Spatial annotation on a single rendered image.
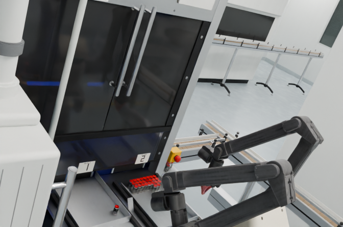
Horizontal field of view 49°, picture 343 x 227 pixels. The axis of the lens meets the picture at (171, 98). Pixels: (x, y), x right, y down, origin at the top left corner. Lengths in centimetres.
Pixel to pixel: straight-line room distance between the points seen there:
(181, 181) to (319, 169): 194
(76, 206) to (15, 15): 108
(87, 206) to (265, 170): 98
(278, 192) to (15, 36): 81
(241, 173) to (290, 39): 967
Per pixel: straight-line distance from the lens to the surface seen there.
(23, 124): 102
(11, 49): 101
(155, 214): 195
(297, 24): 1074
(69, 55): 141
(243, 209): 121
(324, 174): 311
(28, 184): 98
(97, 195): 194
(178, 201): 134
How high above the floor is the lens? 207
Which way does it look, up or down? 21 degrees down
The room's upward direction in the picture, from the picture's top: 20 degrees clockwise
